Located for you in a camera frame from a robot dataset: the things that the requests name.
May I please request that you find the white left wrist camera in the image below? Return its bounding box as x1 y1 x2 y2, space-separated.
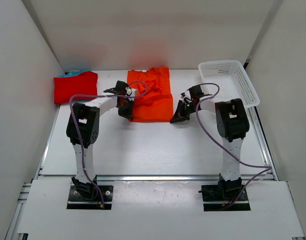
125 88 138 100

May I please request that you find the red t shirt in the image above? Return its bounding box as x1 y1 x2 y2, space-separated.
53 71 98 105

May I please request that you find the white wire rack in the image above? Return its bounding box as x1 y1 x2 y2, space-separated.
198 60 260 109

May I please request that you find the orange t shirt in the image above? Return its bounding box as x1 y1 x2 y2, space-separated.
127 66 174 123

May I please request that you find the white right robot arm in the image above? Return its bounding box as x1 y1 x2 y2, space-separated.
170 83 250 195

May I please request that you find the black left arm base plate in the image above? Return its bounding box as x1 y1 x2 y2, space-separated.
66 183 114 210

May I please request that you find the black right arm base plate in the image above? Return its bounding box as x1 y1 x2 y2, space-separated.
198 184 251 212

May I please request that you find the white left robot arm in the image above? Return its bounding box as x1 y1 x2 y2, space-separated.
66 81 141 201

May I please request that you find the teal t shirt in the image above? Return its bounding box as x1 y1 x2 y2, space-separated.
57 70 85 78

